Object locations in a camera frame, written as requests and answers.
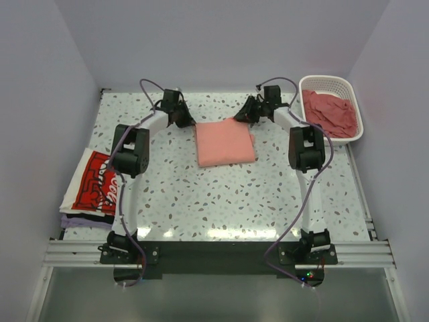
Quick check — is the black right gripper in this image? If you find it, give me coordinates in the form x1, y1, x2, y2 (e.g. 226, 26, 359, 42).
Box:
234, 95, 268, 124

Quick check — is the salmon pink t shirt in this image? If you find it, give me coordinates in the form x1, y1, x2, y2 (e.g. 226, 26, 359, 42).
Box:
194, 118, 255, 168

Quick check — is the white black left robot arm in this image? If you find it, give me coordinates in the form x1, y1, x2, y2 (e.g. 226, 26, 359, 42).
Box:
107, 89, 196, 263

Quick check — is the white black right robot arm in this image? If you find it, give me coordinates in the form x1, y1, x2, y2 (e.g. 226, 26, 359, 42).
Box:
234, 85, 334, 264

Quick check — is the white plastic laundry basket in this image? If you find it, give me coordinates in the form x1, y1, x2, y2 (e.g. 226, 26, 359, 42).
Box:
299, 75, 364, 145

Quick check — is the dark pink crumpled shirt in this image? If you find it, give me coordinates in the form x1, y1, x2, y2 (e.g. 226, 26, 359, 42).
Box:
302, 90, 358, 138

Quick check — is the red white printed folded shirt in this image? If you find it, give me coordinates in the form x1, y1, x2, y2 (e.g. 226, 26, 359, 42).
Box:
71, 148, 118, 216

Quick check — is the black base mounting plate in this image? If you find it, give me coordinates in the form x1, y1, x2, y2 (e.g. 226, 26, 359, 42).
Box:
98, 241, 339, 281

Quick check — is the lavender folded shirt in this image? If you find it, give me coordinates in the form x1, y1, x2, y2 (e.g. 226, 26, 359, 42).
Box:
61, 214, 114, 230

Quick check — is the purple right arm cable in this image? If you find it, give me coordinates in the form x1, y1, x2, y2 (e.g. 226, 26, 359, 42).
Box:
255, 76, 334, 280

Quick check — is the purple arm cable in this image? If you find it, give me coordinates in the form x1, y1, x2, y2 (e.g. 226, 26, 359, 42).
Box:
255, 76, 334, 280
107, 78, 167, 288

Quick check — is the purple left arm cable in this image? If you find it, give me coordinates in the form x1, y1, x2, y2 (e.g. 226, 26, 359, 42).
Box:
107, 78, 167, 288

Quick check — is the aluminium extrusion rail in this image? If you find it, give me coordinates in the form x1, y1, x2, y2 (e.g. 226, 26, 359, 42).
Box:
42, 240, 396, 268

